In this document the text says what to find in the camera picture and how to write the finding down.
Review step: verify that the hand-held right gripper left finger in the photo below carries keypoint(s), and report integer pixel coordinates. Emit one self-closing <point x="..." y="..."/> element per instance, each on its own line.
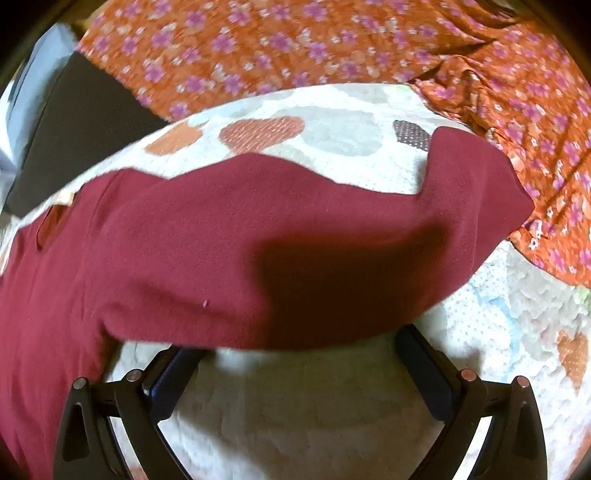
<point x="171" y="381"/>

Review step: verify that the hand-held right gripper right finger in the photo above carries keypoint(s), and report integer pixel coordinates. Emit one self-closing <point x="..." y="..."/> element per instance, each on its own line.
<point x="415" y="362"/>

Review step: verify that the white heart print blanket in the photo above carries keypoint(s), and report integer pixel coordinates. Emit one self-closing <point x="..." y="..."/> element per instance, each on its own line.
<point x="300" y="415"/>

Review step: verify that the grey folded cloth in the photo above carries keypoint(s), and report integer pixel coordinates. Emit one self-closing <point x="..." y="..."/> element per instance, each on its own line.
<point x="41" y="78"/>

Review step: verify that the maroon shirt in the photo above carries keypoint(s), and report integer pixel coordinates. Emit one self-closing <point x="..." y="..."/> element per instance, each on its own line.
<point x="184" y="230"/>

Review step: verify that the orange floral blanket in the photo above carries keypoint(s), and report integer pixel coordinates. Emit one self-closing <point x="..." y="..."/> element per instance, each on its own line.
<point x="323" y="41"/>

